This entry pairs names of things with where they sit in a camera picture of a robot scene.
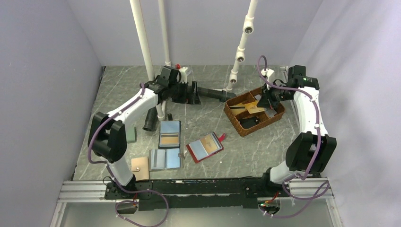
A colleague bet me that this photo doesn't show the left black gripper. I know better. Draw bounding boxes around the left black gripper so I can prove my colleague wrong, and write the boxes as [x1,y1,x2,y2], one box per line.
[169,80,201,105]

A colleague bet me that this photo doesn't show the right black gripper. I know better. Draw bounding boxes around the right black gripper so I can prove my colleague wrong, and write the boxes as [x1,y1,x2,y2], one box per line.
[256,80,294,110]

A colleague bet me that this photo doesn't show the gold VIP card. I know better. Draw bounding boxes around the gold VIP card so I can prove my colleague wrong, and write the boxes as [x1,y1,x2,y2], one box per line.
[244,101,265,114]

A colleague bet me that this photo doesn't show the red leather card holder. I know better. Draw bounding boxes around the red leather card holder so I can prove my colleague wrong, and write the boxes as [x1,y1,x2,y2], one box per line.
[186,132,226,163]

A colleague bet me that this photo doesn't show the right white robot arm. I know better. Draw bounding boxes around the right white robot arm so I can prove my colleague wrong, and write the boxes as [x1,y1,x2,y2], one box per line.
[257,65,337,196]

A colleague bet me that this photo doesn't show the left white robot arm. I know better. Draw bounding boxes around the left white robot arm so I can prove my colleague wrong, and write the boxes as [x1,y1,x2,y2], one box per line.
[87,66,190,199]

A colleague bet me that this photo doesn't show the gold cards in basket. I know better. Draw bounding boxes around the gold cards in basket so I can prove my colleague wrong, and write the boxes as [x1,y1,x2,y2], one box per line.
[229,104,246,115]

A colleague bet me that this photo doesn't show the black cards in basket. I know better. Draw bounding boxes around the black cards in basket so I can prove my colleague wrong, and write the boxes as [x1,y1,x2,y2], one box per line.
[239,116,260,129]

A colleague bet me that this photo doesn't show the blue card holder orange card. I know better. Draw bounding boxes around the blue card holder orange card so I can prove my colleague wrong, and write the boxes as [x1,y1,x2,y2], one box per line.
[158,121,181,149]

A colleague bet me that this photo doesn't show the open blue grey card holder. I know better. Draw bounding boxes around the open blue grey card holder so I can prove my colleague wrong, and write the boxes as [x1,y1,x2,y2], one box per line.
[148,148,183,171]

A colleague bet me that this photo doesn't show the green card holder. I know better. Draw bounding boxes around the green card holder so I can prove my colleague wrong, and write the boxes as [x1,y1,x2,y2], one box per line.
[126,126,137,144]

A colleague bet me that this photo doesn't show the beige snap card holder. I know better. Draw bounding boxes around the beige snap card holder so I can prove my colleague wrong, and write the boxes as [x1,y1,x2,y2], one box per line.
[131,157,150,181]

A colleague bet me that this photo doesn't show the brown wicker divided basket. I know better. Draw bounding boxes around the brown wicker divided basket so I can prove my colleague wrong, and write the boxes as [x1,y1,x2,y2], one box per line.
[224,87,286,137]

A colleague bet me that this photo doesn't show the white rear pole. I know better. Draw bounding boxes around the white rear pole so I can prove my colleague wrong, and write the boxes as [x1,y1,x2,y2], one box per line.
[157,0,171,66]

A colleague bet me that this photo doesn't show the white pole with fittings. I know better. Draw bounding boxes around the white pole with fittings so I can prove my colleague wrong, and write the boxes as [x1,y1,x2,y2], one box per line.
[226,0,258,91]

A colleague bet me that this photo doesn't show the white front pole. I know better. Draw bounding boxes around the white front pole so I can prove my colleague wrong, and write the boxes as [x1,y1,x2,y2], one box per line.
[130,0,166,121]

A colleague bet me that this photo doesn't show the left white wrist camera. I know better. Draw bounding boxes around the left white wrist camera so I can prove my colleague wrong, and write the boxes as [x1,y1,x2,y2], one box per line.
[175,64,192,83]

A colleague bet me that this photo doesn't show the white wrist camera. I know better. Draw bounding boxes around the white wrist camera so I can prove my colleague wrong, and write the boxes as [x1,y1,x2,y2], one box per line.
[261,68,275,83]
[175,64,192,83]

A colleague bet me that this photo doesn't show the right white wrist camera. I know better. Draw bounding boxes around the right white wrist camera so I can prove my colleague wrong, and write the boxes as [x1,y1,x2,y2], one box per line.
[261,68,275,83]

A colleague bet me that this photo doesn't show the black corrugated hose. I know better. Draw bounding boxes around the black corrugated hose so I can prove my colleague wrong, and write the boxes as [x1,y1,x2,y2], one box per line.
[142,87,237,131]

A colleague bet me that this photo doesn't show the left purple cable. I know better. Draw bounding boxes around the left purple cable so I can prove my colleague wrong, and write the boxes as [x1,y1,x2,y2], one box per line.
[87,83,146,166]

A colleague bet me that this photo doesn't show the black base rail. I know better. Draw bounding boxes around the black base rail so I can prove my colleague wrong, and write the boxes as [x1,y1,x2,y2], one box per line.
[104,176,287,211]

